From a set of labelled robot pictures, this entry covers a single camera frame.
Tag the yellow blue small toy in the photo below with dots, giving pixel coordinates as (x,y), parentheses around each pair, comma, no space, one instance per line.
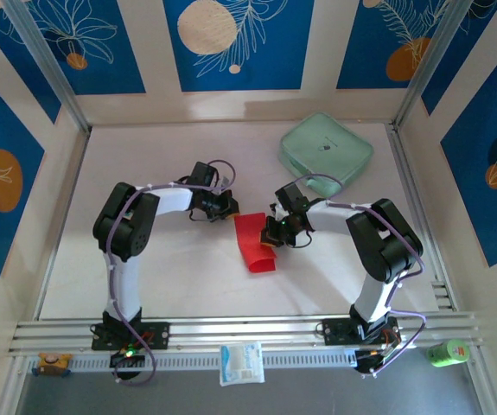
(51,363)

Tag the mint green zip pouch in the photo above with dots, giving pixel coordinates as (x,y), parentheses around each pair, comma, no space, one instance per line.
(323,147)

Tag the red square paper sheet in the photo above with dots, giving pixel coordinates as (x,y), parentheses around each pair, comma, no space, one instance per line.
(250,242)

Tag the aluminium frame post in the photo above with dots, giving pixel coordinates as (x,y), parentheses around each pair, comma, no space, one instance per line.
(45,56)
(435,56)

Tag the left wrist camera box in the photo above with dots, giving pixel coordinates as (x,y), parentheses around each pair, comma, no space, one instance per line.
(226,180)

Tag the white wipes packet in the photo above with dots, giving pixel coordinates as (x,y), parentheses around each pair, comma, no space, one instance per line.
(241,363)

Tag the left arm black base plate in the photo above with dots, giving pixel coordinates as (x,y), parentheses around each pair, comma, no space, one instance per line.
(157,335)

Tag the grey metal bracket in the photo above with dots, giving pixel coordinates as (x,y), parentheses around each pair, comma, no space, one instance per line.
(279,212)

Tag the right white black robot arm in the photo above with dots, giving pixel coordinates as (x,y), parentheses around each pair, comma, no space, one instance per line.
(382,242)

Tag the aluminium mounting rail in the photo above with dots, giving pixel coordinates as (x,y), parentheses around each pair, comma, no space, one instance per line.
(252,328)

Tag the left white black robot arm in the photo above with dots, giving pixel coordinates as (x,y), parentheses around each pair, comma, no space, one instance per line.
(125,225)

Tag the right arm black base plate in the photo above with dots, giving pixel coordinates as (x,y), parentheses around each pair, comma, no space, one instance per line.
(336,330)

